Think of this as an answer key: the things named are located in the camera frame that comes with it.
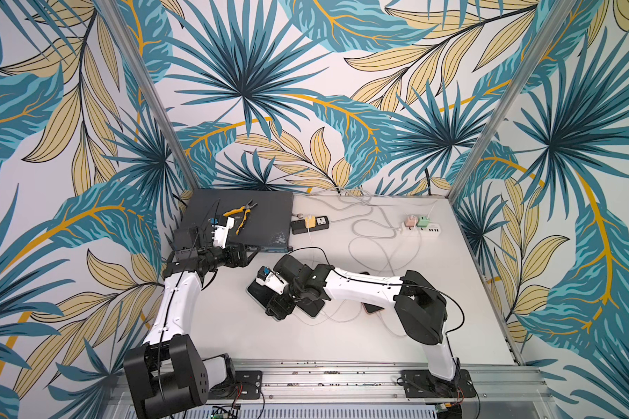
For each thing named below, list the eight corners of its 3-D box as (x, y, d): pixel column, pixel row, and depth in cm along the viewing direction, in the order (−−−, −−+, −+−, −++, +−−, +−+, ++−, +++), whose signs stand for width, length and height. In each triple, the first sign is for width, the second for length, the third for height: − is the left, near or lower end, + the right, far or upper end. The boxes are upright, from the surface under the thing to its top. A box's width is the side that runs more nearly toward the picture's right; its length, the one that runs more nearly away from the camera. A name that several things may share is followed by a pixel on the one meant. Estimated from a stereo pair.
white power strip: (402, 235, 109) (404, 231, 106) (399, 226, 112) (401, 222, 110) (441, 236, 109) (443, 232, 107) (437, 227, 112) (440, 223, 110)
